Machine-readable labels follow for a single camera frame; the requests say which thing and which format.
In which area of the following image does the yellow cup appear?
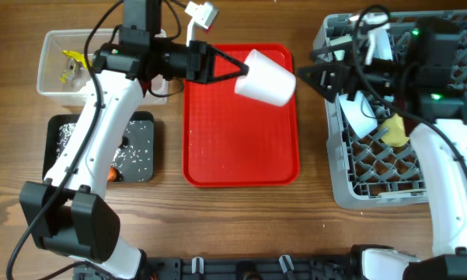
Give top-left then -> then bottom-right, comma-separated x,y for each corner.
379,114 -> 409,147

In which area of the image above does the light blue bowl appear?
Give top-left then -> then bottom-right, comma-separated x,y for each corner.
339,91 -> 378,138

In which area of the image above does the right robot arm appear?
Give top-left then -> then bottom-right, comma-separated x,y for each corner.
298,12 -> 467,279

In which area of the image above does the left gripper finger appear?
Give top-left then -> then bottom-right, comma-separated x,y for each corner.
207,68 -> 249,83
207,44 -> 249,76

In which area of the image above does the orange carrot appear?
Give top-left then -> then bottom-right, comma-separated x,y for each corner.
107,166 -> 120,182

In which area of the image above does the light blue plate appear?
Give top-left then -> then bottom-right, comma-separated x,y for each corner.
365,27 -> 393,65

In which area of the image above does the yellow foil wrapper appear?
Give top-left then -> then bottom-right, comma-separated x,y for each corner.
59,50 -> 89,83

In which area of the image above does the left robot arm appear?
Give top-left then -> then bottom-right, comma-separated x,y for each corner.
19,1 -> 221,279

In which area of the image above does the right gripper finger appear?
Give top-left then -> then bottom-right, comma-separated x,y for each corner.
310,41 -> 352,62
297,62 -> 350,103

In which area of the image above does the clear plastic waste bin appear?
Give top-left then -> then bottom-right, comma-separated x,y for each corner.
37,29 -> 169,107

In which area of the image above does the white rice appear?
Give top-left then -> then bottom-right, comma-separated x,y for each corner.
54,121 -> 152,182

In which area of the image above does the black waste tray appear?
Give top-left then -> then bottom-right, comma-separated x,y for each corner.
42,111 -> 156,184

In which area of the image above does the green bowl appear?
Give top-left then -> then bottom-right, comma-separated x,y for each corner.
329,34 -> 352,61

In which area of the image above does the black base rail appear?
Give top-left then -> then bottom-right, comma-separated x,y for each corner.
72,254 -> 366,280

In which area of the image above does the grey dishwasher rack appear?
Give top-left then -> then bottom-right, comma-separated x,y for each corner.
325,10 -> 467,208

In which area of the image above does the pink cup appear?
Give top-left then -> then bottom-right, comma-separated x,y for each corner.
235,49 -> 296,107

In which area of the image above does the red serving tray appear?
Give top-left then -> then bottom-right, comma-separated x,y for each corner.
182,42 -> 301,188

